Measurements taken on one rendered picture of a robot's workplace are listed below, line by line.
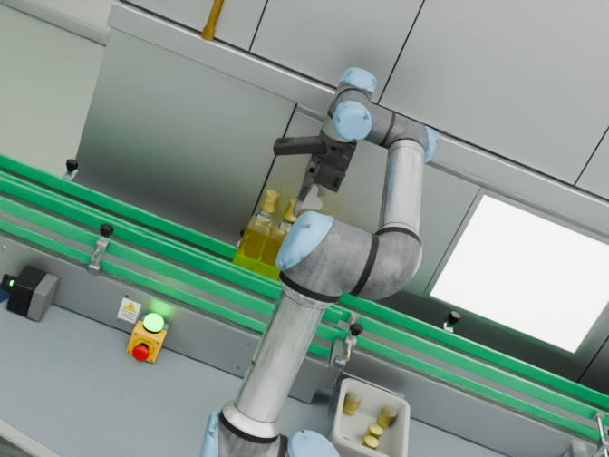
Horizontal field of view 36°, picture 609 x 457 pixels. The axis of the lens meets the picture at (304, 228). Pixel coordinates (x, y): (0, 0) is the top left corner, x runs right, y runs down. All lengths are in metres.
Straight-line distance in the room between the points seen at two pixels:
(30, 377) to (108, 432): 0.21
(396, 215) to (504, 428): 0.83
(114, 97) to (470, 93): 0.84
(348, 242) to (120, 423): 0.70
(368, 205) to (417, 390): 0.47
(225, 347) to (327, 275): 0.65
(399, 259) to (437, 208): 0.64
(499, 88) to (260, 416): 0.94
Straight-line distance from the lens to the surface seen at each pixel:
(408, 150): 1.86
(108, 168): 2.39
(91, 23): 5.55
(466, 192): 2.23
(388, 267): 1.60
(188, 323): 2.17
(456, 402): 2.33
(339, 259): 1.58
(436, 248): 2.30
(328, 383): 2.20
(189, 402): 2.13
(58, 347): 2.16
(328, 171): 2.05
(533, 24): 2.12
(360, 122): 1.87
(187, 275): 2.12
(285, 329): 1.64
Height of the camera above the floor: 2.16
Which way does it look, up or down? 29 degrees down
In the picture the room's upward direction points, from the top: 24 degrees clockwise
